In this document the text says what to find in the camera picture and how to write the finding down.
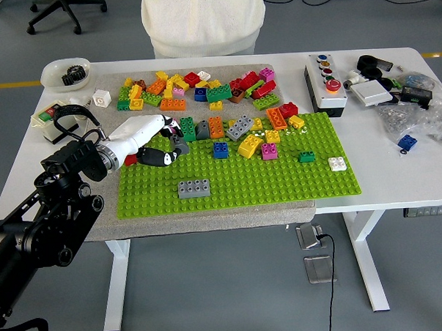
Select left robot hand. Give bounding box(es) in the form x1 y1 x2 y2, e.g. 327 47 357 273
105 112 187 171

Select grey slope brick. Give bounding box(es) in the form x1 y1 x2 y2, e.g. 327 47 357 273
169 133 191 157
194 119 211 141

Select grey two-by-four brick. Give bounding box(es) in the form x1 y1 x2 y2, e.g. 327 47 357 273
176 179 211 201
224 114 256 143

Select green baseplate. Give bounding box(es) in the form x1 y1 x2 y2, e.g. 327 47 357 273
112 110 364 220

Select orange two-by-four brick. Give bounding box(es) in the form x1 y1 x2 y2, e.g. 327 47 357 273
158 97 188 113

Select white cube box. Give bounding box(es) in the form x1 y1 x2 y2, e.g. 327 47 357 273
92 88 113 109

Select dark green two-by-four brick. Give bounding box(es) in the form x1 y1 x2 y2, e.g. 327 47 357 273
205 83 235 104
179 116 197 144

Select yellow long brick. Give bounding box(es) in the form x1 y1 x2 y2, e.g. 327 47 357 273
162 78 176 100

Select white plastic bowl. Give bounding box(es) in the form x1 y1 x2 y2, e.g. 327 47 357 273
39 56 93 94

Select grey-brown mat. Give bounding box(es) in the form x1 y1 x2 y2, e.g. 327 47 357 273
78 62 319 244

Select yellow arch brick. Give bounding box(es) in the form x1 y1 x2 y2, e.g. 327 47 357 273
236 133 265 160

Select red two-by-four brick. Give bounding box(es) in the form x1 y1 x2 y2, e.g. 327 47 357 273
237 70 262 92
250 79 279 100

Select lime green flat plate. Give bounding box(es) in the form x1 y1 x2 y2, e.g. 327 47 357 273
243 78 267 99

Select person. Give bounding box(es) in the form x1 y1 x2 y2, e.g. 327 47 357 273
140 0 268 61

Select lime green two-by-four brick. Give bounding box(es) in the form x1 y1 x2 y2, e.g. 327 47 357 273
251 92 281 112

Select orange upturned long brick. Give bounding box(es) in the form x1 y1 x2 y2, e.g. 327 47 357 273
264 106 288 132

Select black office chair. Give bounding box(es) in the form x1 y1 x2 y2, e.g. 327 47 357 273
25 0 109 37

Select white table leg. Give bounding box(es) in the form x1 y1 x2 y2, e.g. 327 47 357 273
342 209 391 314
99 238 136 331

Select yellow rounded small brick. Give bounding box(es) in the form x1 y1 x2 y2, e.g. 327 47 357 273
287 114 306 130

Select metal floor socket box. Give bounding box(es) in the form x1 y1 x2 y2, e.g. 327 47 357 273
303 254 337 286
295 222 325 251

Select push-button control box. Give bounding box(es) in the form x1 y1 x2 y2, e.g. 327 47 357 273
303 51 350 119

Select white two-by-two brick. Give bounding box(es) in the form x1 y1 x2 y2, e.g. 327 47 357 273
326 155 349 174

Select white pipe connector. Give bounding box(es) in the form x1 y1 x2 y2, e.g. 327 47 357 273
342 69 369 92

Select black tape roll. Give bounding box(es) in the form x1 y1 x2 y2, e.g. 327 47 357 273
356 53 383 70
361 66 384 81

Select black round knob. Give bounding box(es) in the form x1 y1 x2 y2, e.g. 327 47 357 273
377 76 397 92

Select clear bag of screws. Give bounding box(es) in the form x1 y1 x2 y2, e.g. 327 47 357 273
375 101 432 145

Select black power adapter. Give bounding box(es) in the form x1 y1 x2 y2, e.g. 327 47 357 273
399 84 434 111

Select clear bag blue parts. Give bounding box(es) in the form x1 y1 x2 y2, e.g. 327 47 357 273
394 70 437 92

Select table height control panel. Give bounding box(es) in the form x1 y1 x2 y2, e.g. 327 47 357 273
402 205 442 218

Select clear bag metal parts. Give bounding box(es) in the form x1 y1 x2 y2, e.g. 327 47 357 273
421 97 442 149

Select switch box green red buttons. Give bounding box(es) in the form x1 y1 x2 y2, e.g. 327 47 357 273
30 100 78 145

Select black power cable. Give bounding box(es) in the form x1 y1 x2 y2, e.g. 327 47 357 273
315 232 341 331

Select white flat switch plate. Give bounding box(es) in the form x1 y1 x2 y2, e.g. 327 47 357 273
349 80 394 108

